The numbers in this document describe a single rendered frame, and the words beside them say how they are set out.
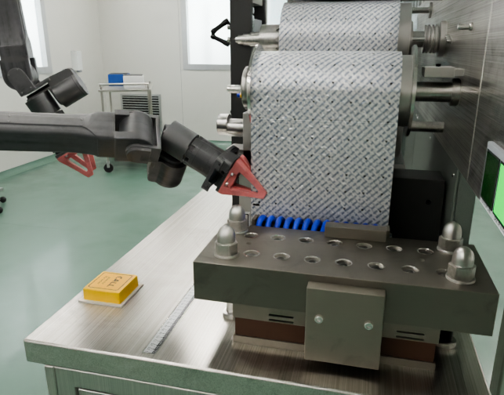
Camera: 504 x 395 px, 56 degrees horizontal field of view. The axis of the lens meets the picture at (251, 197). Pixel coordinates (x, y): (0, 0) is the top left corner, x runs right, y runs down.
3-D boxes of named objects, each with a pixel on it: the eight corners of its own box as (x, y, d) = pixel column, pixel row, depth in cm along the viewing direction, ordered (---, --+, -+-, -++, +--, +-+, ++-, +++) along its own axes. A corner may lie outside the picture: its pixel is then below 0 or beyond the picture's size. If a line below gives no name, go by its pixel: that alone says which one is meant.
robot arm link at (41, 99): (25, 97, 106) (18, 100, 101) (52, 81, 106) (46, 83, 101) (45, 124, 109) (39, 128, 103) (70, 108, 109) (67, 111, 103)
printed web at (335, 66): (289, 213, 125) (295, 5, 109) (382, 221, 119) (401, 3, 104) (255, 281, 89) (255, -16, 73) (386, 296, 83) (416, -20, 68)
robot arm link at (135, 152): (127, 148, 77) (127, 110, 82) (117, 191, 85) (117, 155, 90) (199, 156, 81) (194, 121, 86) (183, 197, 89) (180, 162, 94)
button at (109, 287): (104, 282, 89) (103, 269, 88) (139, 286, 88) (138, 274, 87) (83, 300, 83) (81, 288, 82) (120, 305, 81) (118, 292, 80)
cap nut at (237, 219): (230, 225, 81) (229, 200, 80) (250, 227, 80) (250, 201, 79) (223, 233, 78) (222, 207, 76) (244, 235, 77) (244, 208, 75)
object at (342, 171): (252, 221, 86) (252, 117, 80) (387, 233, 80) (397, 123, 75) (251, 222, 85) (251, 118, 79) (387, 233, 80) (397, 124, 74)
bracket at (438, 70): (420, 75, 80) (422, 63, 79) (458, 76, 78) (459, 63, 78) (423, 77, 75) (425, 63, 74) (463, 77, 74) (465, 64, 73)
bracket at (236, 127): (232, 253, 102) (230, 108, 93) (262, 255, 100) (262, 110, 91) (225, 262, 97) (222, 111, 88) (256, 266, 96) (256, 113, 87)
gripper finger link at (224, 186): (253, 215, 82) (207, 186, 83) (262, 202, 89) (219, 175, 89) (272, 183, 80) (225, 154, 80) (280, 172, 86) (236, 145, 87)
